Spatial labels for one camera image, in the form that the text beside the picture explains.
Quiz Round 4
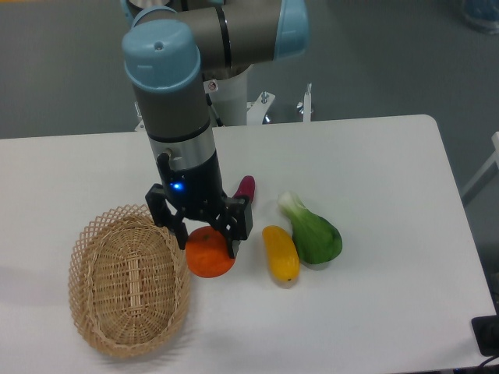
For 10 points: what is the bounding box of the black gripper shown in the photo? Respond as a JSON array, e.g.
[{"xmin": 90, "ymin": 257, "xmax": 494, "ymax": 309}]
[{"xmin": 145, "ymin": 152, "xmax": 253, "ymax": 259}]

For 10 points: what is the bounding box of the orange fruit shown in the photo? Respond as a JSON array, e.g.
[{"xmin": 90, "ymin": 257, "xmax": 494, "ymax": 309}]
[{"xmin": 185, "ymin": 226, "xmax": 235, "ymax": 278}]

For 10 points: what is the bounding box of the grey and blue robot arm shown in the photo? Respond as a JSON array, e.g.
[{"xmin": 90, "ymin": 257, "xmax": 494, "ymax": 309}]
[{"xmin": 121, "ymin": 1, "xmax": 310, "ymax": 258}]

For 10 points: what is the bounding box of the woven wicker basket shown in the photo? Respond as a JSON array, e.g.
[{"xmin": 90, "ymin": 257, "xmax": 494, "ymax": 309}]
[{"xmin": 68, "ymin": 204, "xmax": 190, "ymax": 358}]

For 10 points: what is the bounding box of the purple eggplant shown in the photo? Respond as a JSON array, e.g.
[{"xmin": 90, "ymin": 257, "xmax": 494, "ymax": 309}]
[{"xmin": 233, "ymin": 175, "xmax": 256, "ymax": 203}]

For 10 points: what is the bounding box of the yellow squash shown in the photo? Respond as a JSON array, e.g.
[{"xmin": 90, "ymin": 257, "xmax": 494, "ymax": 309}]
[{"xmin": 262, "ymin": 225, "xmax": 300, "ymax": 282}]

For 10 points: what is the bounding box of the green bok choy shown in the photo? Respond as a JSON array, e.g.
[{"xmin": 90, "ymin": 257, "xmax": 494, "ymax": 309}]
[{"xmin": 278, "ymin": 191, "xmax": 343, "ymax": 265}]

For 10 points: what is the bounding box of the black device at table edge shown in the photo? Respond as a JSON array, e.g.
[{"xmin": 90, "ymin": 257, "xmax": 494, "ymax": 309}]
[{"xmin": 471, "ymin": 315, "xmax": 498, "ymax": 357}]

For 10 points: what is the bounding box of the blue object top right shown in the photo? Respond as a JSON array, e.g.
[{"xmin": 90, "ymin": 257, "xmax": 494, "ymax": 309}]
[{"xmin": 461, "ymin": 0, "xmax": 498, "ymax": 34}]

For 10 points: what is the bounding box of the white frame at right edge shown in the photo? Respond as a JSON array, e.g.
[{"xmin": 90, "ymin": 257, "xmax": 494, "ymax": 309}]
[{"xmin": 461, "ymin": 132, "xmax": 498, "ymax": 206}]

